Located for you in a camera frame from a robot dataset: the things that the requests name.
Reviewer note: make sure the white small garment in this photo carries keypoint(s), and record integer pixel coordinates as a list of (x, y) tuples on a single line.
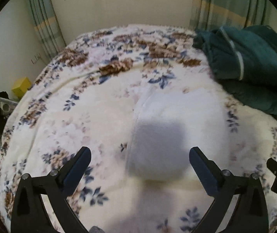
[(167, 125)]

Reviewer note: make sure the grey metal stand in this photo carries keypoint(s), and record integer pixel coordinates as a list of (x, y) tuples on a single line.
[(7, 106)]

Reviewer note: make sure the dark green folded quilt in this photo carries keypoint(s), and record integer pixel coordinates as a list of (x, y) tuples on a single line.
[(244, 62)]

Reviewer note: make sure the yellow box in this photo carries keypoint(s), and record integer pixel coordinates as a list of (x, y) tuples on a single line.
[(21, 86)]

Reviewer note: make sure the floral bed blanket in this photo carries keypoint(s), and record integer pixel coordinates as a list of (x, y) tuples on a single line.
[(86, 96)]

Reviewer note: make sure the right green striped curtain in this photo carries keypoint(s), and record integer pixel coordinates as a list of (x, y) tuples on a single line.
[(212, 14)]

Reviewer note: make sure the green striped curtain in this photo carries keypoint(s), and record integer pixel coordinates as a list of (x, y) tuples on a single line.
[(46, 27), (212, 14)]

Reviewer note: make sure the left green striped curtain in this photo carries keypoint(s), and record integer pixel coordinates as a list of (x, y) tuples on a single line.
[(46, 27)]

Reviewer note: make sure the wall socket plate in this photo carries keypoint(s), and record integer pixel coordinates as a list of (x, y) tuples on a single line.
[(36, 58)]

